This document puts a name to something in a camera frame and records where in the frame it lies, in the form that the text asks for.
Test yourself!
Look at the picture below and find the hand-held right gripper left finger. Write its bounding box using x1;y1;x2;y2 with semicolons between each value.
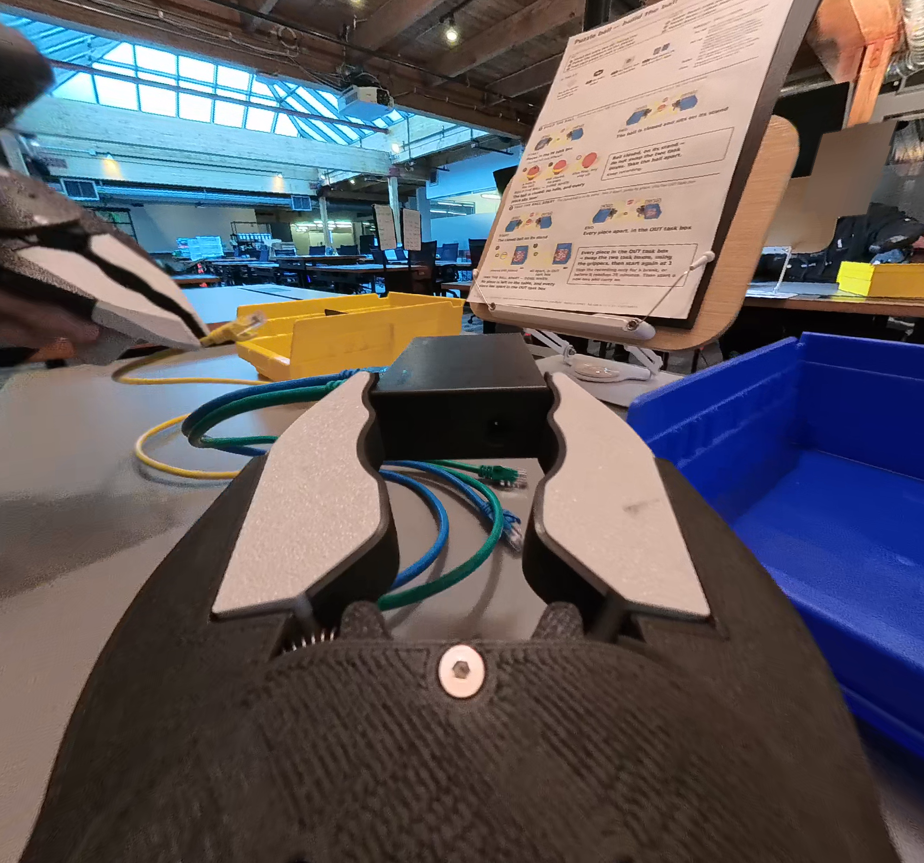
209;371;401;626

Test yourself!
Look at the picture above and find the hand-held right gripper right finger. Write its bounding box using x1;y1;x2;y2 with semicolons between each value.
521;371;712;626

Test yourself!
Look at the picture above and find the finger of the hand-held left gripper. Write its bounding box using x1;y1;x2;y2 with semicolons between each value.
11;241;202;353
90;230;212;342

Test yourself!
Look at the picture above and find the yellow ethernet cable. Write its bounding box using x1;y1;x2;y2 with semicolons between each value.
112;310;271;480

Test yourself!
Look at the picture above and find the black port box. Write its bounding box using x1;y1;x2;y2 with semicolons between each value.
370;332;555;461

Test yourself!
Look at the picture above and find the person's left hand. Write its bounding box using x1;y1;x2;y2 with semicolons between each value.
0;300;102;367

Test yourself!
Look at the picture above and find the yellow plastic bin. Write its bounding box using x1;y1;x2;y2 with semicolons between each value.
237;291;465;380

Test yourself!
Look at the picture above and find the blue plastic bin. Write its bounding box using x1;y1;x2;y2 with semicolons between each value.
627;332;924;759

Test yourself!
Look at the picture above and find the white ceiling projector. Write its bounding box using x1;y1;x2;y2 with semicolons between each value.
338;83;394;124

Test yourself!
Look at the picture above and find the wooden document stand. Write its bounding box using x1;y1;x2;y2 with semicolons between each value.
468;0;849;408

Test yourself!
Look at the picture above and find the small yellow box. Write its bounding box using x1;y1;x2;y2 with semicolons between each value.
836;261;924;298

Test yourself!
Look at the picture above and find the printed instruction sheet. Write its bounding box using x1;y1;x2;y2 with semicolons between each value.
468;0;820;321

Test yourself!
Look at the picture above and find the beige cardboard panel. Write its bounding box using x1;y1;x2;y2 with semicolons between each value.
767;119;899;252

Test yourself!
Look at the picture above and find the green ethernet cable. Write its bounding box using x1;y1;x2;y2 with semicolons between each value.
180;379;521;611

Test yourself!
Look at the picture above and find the blue ethernet cable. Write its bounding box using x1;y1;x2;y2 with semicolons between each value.
184;368;524;590

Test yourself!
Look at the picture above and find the silver ventilation duct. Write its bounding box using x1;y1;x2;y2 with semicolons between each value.
884;0;924;77

